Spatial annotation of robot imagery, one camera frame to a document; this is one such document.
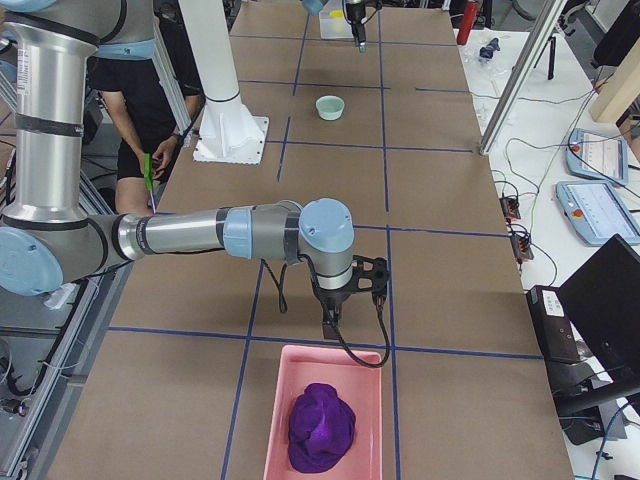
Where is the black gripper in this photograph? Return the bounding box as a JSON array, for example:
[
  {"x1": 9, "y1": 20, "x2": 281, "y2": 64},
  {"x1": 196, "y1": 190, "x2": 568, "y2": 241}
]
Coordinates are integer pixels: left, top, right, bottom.
[
  {"x1": 347, "y1": 2, "x2": 367, "y2": 53},
  {"x1": 314, "y1": 287, "x2": 351, "y2": 340}
]

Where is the mint green bowl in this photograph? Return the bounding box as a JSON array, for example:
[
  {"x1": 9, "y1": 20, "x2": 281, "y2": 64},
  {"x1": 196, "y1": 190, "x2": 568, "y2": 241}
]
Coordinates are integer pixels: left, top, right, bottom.
[{"x1": 315, "y1": 95, "x2": 345, "y2": 121}]

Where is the purple cloth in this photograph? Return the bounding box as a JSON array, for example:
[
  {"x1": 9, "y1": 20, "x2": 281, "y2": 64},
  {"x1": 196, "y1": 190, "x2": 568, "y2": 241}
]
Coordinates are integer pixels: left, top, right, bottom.
[{"x1": 288, "y1": 383, "x2": 356, "y2": 474}]

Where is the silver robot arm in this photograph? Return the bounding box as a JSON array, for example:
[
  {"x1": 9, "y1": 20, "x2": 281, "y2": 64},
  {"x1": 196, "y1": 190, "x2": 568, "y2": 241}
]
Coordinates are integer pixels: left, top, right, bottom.
[
  {"x1": 1, "y1": 1, "x2": 358, "y2": 339},
  {"x1": 301, "y1": 0, "x2": 367, "y2": 53}
]

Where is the clear plastic box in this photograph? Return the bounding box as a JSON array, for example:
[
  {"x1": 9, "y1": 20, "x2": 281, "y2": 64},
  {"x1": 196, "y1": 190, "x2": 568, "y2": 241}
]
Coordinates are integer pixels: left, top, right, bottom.
[{"x1": 319, "y1": 9, "x2": 353, "y2": 40}]

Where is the black computer box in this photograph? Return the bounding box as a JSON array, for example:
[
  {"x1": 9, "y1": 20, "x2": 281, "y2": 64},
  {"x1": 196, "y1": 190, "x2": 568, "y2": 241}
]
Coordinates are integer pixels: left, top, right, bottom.
[{"x1": 526, "y1": 285, "x2": 582, "y2": 365}]

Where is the red cylinder bottle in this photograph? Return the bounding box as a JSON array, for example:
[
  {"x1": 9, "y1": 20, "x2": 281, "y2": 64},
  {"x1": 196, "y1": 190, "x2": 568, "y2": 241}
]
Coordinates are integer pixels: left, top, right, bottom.
[{"x1": 456, "y1": 0, "x2": 481, "y2": 46}]

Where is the folded blue umbrella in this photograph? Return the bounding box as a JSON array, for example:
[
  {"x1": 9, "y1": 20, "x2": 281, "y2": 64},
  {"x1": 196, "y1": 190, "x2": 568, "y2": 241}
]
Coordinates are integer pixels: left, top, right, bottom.
[{"x1": 479, "y1": 37, "x2": 500, "y2": 62}]

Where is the orange black connector block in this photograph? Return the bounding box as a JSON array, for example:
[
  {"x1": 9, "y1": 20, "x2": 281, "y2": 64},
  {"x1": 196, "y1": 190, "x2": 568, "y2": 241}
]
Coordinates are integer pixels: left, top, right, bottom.
[{"x1": 500, "y1": 196, "x2": 521, "y2": 222}]

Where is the person in black clothes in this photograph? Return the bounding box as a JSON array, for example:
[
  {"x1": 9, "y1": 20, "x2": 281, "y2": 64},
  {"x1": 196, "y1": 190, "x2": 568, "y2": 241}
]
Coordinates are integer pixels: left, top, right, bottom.
[{"x1": 87, "y1": 9, "x2": 206, "y2": 216}]

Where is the green hand tool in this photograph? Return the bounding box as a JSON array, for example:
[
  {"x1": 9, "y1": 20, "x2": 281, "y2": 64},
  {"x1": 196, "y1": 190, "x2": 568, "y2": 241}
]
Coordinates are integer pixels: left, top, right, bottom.
[{"x1": 144, "y1": 153, "x2": 156, "y2": 213}]

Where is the far teach pendant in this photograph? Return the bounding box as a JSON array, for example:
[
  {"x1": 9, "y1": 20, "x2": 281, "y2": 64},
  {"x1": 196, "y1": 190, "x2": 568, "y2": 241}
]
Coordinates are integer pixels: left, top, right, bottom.
[{"x1": 566, "y1": 128, "x2": 629, "y2": 186}]

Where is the teach pendant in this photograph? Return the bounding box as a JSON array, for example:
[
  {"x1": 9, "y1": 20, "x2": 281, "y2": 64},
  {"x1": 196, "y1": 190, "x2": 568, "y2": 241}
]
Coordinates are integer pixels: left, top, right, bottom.
[
  {"x1": 566, "y1": 128, "x2": 629, "y2": 186},
  {"x1": 555, "y1": 180, "x2": 639, "y2": 246}
]

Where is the black monitor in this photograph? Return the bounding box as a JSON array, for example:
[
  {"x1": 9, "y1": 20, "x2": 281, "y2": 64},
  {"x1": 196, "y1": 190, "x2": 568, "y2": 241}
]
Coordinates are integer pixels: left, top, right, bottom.
[{"x1": 558, "y1": 234, "x2": 639, "y2": 379}]

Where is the near teach pendant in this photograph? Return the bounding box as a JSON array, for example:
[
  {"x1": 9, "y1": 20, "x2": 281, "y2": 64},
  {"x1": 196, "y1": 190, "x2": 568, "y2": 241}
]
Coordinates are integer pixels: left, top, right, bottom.
[{"x1": 555, "y1": 180, "x2": 639, "y2": 246}]

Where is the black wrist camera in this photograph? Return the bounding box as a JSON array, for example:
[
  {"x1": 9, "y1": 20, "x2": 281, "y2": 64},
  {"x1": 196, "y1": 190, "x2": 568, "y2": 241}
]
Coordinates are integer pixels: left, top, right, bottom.
[{"x1": 351, "y1": 255, "x2": 389, "y2": 309}]

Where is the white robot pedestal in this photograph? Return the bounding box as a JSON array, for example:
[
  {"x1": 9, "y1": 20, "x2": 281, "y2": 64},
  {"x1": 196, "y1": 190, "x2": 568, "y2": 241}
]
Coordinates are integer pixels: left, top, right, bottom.
[{"x1": 179, "y1": 0, "x2": 269, "y2": 165}]

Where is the aluminium frame post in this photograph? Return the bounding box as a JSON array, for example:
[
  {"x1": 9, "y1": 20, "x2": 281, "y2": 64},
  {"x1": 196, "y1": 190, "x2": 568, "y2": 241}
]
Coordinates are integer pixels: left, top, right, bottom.
[{"x1": 479, "y1": 0, "x2": 566, "y2": 155}]

